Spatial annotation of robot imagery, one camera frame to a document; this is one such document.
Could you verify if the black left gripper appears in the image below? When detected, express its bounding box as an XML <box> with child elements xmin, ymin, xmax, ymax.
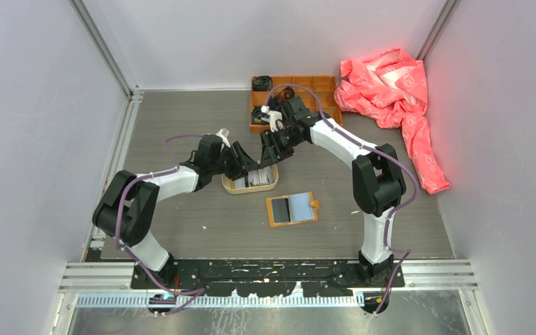
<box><xmin>210</xmin><ymin>142</ymin><xmax>260</xmax><ymax>181</ymax></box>

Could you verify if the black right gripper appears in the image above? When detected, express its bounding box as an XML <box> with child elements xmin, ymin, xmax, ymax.
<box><xmin>260</xmin><ymin>127</ymin><xmax>304</xmax><ymax>170</ymax></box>

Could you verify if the beige oval card tray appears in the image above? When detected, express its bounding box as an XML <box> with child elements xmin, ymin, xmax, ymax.
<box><xmin>221</xmin><ymin>165</ymin><xmax>279</xmax><ymax>195</ymax></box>

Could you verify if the dark credit card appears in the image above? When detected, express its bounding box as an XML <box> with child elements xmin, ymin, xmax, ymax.
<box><xmin>270</xmin><ymin>198</ymin><xmax>290</xmax><ymax>225</ymax></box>

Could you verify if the orange leather card holder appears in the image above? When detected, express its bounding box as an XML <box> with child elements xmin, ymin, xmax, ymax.
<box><xmin>265</xmin><ymin>191</ymin><xmax>320</xmax><ymax>228</ymax></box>

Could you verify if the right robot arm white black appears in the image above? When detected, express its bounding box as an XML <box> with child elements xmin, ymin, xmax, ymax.
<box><xmin>256</xmin><ymin>97</ymin><xmax>406</xmax><ymax>287</ymax></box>

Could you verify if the stack of credit cards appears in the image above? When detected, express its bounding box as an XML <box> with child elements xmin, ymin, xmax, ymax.
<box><xmin>234</xmin><ymin>167</ymin><xmax>275</xmax><ymax>189</ymax></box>

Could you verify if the dark rolled fabric bottom left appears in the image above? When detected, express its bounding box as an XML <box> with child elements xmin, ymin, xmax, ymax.
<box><xmin>251</xmin><ymin>105</ymin><xmax>269</xmax><ymax>125</ymax></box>

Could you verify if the dark rolled fabric top left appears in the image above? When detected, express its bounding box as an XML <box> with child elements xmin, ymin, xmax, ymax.
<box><xmin>251</xmin><ymin>75</ymin><xmax>274</xmax><ymax>91</ymax></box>

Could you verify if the pink crumpled cloth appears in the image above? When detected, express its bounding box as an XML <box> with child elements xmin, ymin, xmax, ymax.
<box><xmin>334</xmin><ymin>48</ymin><xmax>451</xmax><ymax>194</ymax></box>

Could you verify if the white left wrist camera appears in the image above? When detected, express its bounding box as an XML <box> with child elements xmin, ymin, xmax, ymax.
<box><xmin>215</xmin><ymin>128</ymin><xmax>231</xmax><ymax>148</ymax></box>

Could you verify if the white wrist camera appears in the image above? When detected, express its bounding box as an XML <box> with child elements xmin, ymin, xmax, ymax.
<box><xmin>215</xmin><ymin>128</ymin><xmax>231</xmax><ymax>148</ymax></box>
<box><xmin>262</xmin><ymin>110</ymin><xmax>285</xmax><ymax>133</ymax></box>

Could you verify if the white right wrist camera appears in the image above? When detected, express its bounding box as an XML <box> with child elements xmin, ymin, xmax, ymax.
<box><xmin>262</xmin><ymin>110</ymin><xmax>285</xmax><ymax>133</ymax></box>

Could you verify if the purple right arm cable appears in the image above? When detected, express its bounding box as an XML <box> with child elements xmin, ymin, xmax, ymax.
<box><xmin>266</xmin><ymin>84</ymin><xmax>422</xmax><ymax>316</ymax></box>

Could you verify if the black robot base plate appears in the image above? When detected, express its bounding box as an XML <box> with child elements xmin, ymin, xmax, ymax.
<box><xmin>131</xmin><ymin>258</ymin><xmax>405</xmax><ymax>299</ymax></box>

